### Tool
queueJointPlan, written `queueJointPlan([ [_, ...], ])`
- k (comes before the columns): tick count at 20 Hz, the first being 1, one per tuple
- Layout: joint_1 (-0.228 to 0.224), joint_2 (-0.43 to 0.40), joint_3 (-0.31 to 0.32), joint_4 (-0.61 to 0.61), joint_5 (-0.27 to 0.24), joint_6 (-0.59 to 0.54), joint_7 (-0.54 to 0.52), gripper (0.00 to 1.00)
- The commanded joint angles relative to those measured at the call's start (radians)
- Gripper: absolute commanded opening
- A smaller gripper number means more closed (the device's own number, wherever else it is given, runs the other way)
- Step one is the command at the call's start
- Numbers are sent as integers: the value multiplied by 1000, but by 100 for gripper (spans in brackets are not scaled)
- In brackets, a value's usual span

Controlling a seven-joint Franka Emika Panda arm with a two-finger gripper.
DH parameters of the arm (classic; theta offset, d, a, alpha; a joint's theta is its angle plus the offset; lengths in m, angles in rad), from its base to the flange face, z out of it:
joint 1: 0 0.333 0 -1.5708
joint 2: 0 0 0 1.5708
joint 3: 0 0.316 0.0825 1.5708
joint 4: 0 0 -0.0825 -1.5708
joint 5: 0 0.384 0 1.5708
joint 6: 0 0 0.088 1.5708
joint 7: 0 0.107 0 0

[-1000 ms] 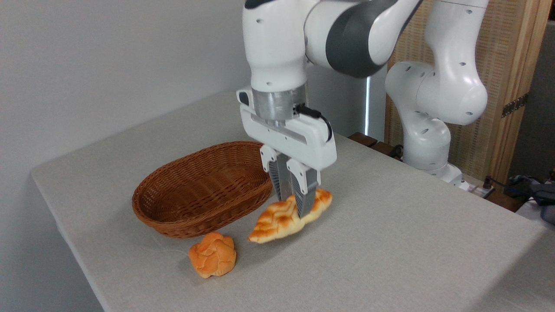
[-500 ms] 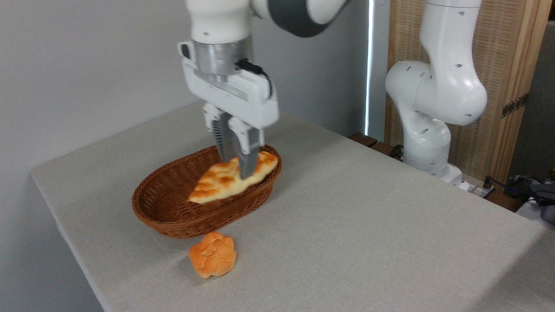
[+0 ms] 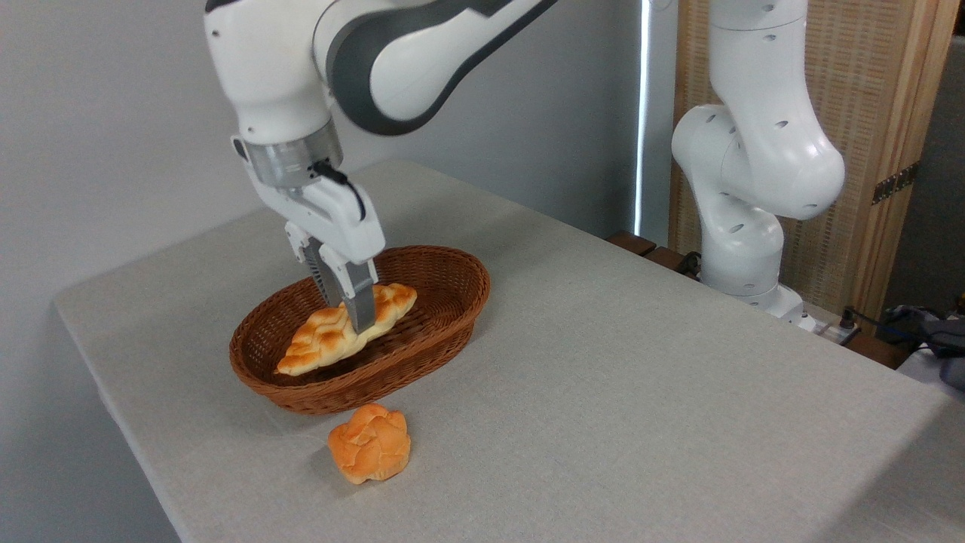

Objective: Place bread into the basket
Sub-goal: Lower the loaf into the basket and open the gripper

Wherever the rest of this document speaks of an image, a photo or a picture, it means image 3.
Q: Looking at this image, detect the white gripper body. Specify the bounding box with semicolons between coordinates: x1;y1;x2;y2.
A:
231;136;388;265

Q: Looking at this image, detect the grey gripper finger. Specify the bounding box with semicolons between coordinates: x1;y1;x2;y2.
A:
284;221;345;308
318;243;378;333

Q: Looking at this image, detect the long braided bread loaf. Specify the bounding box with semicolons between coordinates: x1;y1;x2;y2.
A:
276;283;418;377

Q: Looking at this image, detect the brown oval wicker basket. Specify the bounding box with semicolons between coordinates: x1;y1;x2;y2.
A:
229;244;492;416

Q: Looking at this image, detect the round orange bread bun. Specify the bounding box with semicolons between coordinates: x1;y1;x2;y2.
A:
327;403;412;485

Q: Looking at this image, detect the brown wooden block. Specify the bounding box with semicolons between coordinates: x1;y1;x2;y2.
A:
645;246;700;278
607;230;657;258

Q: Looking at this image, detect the grey table cloth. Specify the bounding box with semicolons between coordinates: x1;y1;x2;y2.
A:
53;158;965;543

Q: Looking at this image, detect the metal screen hinge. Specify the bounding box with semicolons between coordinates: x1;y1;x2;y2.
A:
872;161;921;206

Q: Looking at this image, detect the dark grey bag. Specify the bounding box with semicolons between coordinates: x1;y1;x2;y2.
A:
878;302;965;393

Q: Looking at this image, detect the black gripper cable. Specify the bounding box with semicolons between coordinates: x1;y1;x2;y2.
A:
311;159;369;224

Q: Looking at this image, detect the black base cable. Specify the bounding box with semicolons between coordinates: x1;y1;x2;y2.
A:
839;305;905;334

